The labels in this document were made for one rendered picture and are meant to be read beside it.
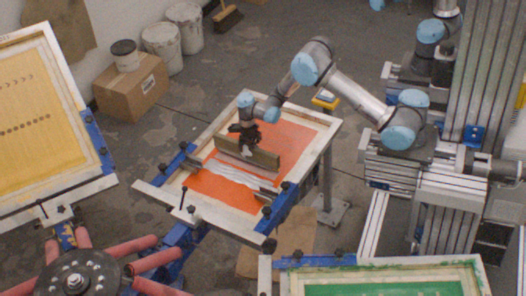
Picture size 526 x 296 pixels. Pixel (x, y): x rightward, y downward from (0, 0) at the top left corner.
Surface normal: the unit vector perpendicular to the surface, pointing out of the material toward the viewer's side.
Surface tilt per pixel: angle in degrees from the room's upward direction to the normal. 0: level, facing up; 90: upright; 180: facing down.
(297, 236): 1
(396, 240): 0
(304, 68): 86
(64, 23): 87
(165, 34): 0
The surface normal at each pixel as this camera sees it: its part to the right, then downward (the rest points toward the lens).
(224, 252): -0.07, -0.71
